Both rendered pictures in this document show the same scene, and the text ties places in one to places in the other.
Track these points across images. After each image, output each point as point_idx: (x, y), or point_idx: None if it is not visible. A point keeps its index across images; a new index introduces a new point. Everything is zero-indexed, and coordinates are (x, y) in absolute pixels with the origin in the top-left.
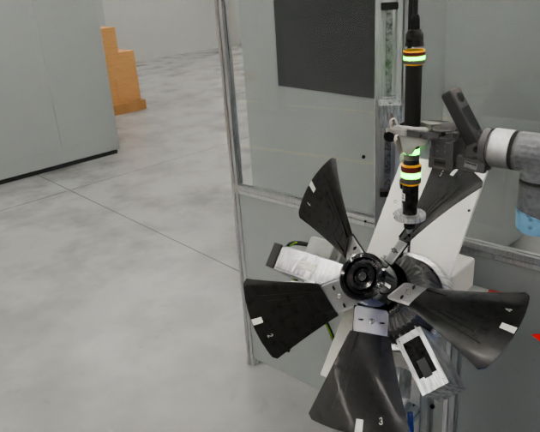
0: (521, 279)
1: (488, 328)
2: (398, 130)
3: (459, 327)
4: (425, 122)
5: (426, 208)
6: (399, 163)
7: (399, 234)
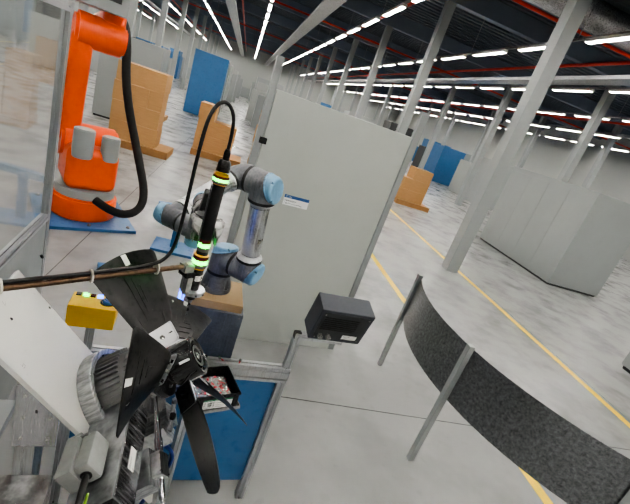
0: None
1: (190, 310)
2: (221, 232)
3: (197, 320)
4: (199, 221)
5: (149, 294)
6: None
7: (57, 378)
